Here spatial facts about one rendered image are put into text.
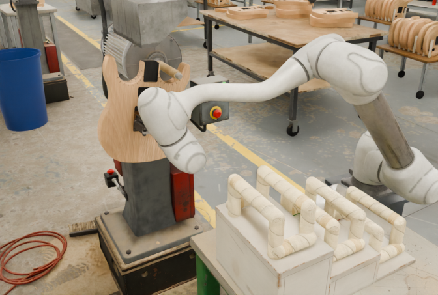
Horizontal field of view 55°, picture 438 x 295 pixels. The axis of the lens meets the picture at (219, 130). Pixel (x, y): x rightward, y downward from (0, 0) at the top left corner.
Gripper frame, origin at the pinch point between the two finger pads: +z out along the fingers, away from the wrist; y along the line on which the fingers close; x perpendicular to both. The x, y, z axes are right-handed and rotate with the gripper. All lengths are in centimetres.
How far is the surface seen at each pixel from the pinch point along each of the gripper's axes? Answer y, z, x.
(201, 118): 33.8, 17.2, -7.4
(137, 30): -9.2, -7.6, 33.7
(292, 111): 199, 136, -48
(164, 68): 7.9, 5.8, 18.4
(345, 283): 14, -91, -9
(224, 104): 45.1, 16.8, -0.6
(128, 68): -1.6, 19.1, 15.0
